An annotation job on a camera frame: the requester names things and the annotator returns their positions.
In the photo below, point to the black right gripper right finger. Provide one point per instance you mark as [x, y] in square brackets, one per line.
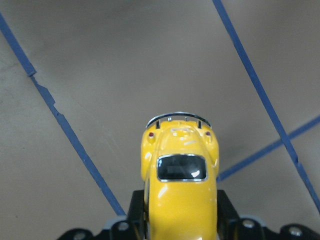
[227, 217]

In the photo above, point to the yellow toy beetle car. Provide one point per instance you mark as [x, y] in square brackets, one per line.
[179, 167]

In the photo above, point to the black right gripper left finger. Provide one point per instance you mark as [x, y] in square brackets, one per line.
[136, 214]

